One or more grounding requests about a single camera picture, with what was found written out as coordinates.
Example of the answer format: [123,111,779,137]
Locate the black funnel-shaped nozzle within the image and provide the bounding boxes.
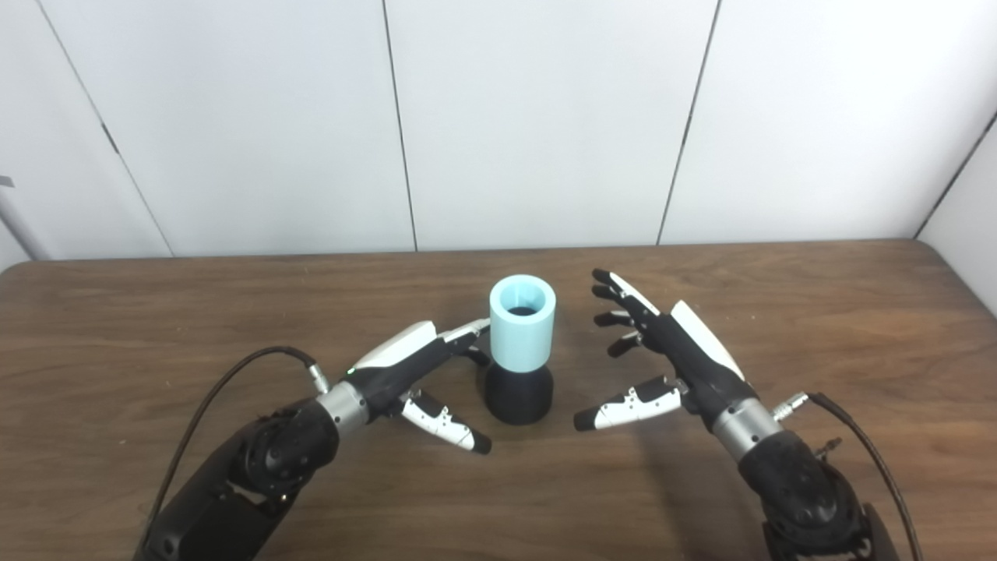
[484,360,555,426]

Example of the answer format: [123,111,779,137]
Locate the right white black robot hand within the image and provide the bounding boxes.
[574,269,760,433]

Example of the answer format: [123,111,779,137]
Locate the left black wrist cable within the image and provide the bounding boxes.
[144,346,332,546]

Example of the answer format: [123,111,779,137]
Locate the light-blue hose tube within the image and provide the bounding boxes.
[489,274,557,372]

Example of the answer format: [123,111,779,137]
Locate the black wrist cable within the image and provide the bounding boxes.
[771,392,924,561]
[144,346,332,546]

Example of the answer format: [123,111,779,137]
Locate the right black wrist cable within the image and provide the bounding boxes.
[771,392,924,561]

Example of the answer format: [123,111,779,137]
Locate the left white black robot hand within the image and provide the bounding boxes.
[343,318,493,455]

